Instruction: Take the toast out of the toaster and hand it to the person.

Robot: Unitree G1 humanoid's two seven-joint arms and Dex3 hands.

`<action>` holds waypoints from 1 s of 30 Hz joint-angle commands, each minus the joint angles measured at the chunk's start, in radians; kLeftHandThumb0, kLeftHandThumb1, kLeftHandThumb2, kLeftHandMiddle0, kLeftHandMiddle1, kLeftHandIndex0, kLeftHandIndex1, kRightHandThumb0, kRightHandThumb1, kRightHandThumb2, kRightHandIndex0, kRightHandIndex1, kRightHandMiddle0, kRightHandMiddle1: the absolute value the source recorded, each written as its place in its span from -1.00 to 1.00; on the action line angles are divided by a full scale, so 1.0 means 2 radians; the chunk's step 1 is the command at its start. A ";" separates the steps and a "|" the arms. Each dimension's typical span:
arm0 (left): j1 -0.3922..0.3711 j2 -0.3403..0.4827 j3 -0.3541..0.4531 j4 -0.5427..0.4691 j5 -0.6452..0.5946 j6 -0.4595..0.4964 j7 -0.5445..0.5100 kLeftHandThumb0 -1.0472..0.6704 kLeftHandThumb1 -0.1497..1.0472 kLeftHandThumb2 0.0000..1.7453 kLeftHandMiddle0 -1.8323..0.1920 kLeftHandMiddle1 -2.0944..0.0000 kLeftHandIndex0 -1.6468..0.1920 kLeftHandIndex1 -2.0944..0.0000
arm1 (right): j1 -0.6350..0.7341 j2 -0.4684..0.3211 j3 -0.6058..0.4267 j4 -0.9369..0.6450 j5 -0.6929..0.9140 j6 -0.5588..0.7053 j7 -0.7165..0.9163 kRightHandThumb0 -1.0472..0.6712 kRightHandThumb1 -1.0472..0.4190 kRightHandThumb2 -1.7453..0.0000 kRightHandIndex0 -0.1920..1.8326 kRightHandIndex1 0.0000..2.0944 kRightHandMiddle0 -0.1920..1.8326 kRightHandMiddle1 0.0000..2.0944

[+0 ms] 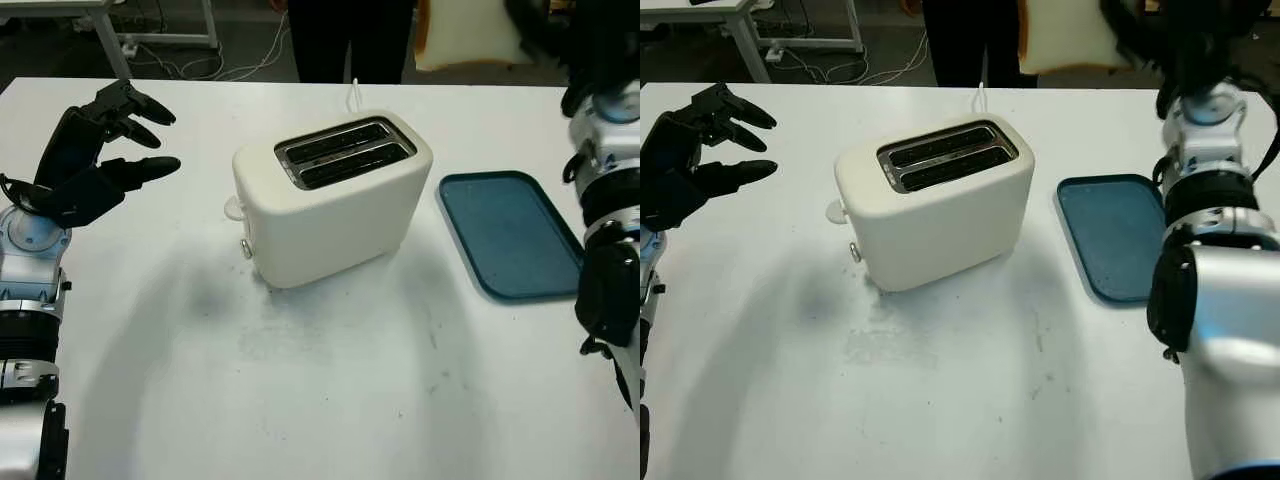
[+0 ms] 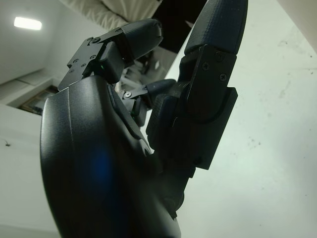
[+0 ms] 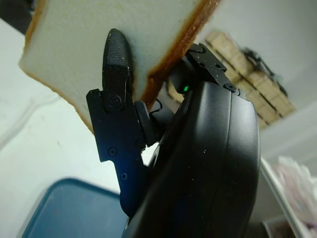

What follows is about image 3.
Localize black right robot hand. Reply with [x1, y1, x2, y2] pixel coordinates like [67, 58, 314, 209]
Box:
[86, 28, 261, 238]

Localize toast slice with brown crust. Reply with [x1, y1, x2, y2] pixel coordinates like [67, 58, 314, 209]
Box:
[17, 0, 221, 134]

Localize wooden crates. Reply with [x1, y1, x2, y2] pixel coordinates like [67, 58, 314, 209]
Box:
[205, 30, 297, 130]

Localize blue plastic tray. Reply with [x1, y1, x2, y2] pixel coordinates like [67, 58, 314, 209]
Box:
[22, 177, 130, 238]

